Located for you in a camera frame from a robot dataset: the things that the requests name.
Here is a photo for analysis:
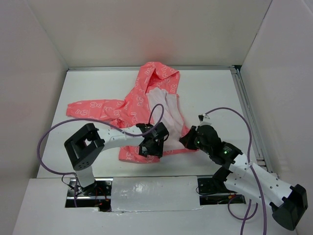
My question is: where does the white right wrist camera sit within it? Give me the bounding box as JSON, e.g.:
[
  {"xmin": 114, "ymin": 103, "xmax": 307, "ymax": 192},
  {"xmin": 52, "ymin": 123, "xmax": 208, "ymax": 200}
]
[{"xmin": 198, "ymin": 114, "xmax": 212, "ymax": 126}]

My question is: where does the aluminium rail right edge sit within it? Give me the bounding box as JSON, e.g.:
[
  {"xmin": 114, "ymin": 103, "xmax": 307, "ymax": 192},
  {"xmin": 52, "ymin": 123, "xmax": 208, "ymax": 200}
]
[{"xmin": 232, "ymin": 66, "xmax": 266, "ymax": 147}]

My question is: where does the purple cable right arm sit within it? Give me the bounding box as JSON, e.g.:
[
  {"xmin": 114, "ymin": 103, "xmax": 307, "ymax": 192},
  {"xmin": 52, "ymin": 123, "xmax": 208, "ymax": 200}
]
[{"xmin": 199, "ymin": 107, "xmax": 267, "ymax": 235}]

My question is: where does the aluminium rail edge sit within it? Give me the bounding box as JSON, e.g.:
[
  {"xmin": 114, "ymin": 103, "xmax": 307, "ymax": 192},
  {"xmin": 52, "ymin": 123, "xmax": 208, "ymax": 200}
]
[
  {"xmin": 232, "ymin": 66, "xmax": 266, "ymax": 147},
  {"xmin": 68, "ymin": 65, "xmax": 242, "ymax": 71}
]

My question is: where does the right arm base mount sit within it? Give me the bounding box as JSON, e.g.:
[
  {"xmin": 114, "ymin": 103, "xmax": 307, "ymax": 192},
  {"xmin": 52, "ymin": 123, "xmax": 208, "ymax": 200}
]
[{"xmin": 195, "ymin": 175, "xmax": 246, "ymax": 206}]

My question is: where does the pink hooded kids jacket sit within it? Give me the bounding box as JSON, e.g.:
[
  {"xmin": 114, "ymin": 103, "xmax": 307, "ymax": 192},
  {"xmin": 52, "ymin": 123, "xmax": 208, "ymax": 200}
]
[{"xmin": 66, "ymin": 62, "xmax": 189, "ymax": 156}]

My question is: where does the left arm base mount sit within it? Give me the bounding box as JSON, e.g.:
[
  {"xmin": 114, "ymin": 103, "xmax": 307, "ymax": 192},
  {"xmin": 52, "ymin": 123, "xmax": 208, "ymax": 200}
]
[{"xmin": 61, "ymin": 176, "xmax": 113, "ymax": 212}]

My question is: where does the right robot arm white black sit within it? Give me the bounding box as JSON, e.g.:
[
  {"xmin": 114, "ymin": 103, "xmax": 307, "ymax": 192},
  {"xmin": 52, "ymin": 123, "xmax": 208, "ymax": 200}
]
[{"xmin": 179, "ymin": 125, "xmax": 308, "ymax": 231}]

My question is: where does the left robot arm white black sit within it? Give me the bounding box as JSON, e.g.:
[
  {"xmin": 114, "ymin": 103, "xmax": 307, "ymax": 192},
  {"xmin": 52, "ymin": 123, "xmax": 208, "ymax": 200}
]
[{"xmin": 64, "ymin": 122, "xmax": 169, "ymax": 195}]

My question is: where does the aluminium rail back edge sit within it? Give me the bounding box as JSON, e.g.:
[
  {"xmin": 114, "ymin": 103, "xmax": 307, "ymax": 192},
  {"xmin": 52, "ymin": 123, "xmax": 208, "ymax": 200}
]
[{"xmin": 68, "ymin": 65, "xmax": 242, "ymax": 71}]

